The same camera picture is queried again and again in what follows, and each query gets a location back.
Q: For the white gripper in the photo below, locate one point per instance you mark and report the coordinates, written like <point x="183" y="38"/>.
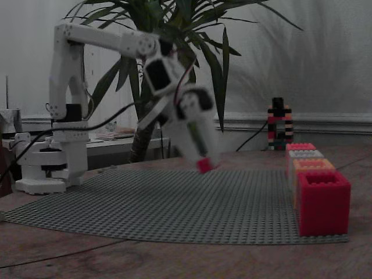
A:
<point x="189" y="123"/>

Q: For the small red brick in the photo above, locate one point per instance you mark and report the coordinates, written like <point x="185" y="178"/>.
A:
<point x="207" y="165"/>

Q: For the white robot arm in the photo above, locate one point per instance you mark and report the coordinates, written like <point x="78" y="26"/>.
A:
<point x="65" y="87"/>

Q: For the grey Lego baseplate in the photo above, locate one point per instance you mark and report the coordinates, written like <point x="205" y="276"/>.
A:
<point x="174" y="203"/>

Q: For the multicolour brick tower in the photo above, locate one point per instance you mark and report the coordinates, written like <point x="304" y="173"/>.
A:
<point x="277" y="128"/>

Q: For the pink red brick box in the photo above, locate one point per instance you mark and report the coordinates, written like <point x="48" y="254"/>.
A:
<point x="299" y="146"/>

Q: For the white grey brick box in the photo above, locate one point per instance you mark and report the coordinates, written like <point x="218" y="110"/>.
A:
<point x="305" y="154"/>

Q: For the orange brick box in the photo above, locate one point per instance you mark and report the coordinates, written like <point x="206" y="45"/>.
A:
<point x="314" y="166"/>

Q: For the large red brick box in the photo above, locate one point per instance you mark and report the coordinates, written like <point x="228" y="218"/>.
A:
<point x="324" y="203"/>

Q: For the stack of papers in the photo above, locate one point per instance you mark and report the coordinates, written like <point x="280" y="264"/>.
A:
<point x="116" y="134"/>

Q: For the white low table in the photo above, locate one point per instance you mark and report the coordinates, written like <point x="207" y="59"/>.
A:
<point x="116" y="145"/>

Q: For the green potted palm plant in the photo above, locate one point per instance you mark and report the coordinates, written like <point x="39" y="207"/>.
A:
<point x="215" y="58"/>

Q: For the black camera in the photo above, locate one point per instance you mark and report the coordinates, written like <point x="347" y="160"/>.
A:
<point x="278" y="103"/>

